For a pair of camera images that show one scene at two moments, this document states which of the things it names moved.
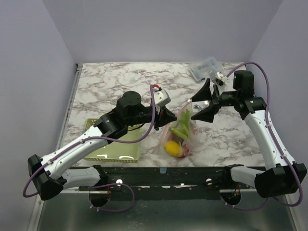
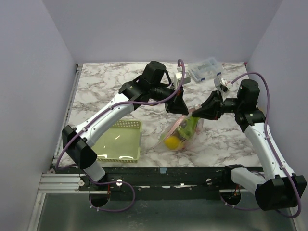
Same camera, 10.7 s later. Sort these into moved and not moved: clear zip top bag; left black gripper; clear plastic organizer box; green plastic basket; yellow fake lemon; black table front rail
Moved: left black gripper; clear zip top bag; yellow fake lemon
Not moved: green plastic basket; clear plastic organizer box; black table front rail
